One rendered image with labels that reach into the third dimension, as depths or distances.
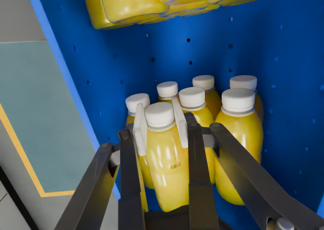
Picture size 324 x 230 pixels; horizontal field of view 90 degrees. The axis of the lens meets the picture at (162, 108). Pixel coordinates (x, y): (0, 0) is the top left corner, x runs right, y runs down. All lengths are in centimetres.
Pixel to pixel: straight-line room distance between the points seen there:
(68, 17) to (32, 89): 143
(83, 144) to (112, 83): 146
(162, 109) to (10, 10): 69
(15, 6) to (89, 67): 62
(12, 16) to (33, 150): 138
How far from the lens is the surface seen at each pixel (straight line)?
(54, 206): 245
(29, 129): 184
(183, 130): 16
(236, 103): 22
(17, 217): 249
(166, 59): 33
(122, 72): 29
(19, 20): 83
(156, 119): 20
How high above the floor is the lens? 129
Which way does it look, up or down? 66 degrees down
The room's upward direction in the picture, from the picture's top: 171 degrees clockwise
